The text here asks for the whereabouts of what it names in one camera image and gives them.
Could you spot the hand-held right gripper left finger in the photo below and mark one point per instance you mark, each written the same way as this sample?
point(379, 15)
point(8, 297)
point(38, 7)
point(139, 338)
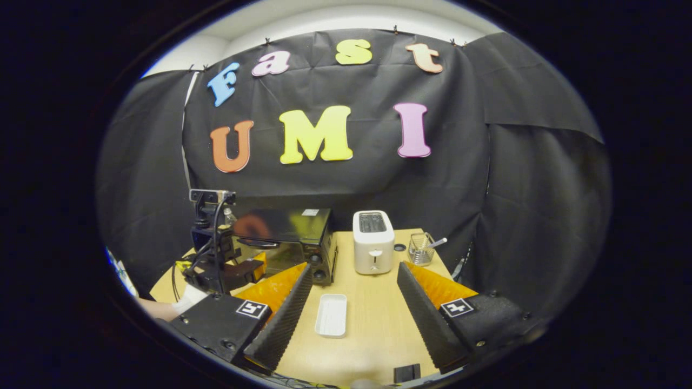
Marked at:
point(284, 324)

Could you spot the clear plastic water bottle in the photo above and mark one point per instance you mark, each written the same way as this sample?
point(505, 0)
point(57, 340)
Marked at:
point(230, 217)

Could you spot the white toaster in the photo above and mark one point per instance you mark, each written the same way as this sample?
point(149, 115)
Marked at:
point(373, 243)

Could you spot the black electric oven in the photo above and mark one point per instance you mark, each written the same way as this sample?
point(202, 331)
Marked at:
point(292, 227)

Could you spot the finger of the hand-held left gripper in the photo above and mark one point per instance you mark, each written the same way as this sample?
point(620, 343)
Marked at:
point(246, 272)

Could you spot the black backdrop cloth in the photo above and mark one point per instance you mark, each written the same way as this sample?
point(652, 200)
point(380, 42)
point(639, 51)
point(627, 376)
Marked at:
point(459, 189)

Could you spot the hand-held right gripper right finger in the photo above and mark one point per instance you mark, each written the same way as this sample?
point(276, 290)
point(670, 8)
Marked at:
point(430, 321)

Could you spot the small black round disc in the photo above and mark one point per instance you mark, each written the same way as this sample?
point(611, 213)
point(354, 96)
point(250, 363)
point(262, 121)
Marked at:
point(400, 247)

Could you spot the white rectangular tray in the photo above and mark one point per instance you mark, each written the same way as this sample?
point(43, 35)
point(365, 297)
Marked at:
point(331, 315)

